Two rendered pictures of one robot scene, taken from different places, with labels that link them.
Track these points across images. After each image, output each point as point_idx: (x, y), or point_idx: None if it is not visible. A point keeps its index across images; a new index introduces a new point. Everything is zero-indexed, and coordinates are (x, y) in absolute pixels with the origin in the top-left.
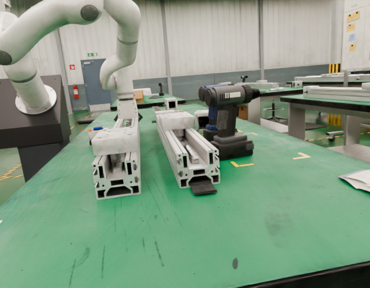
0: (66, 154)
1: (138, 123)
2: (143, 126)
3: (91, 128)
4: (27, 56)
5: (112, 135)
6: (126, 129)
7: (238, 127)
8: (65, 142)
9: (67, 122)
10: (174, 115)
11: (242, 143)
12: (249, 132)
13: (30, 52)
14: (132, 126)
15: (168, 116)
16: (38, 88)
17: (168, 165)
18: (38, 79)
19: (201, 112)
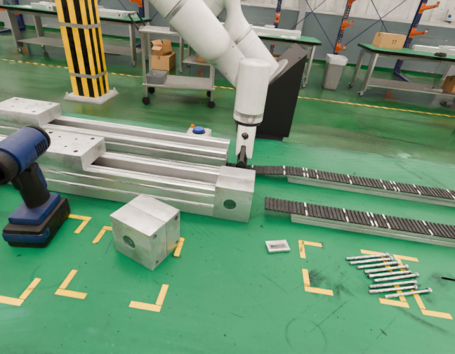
0: (164, 129)
1: (206, 156)
2: (296, 192)
3: (322, 151)
4: (227, 21)
5: (15, 102)
6: (29, 109)
7: (114, 319)
8: (259, 138)
9: (277, 119)
10: (57, 140)
11: None
12: (31, 302)
13: (230, 15)
14: (133, 136)
15: (57, 135)
16: None
17: None
18: (241, 51)
19: (134, 202)
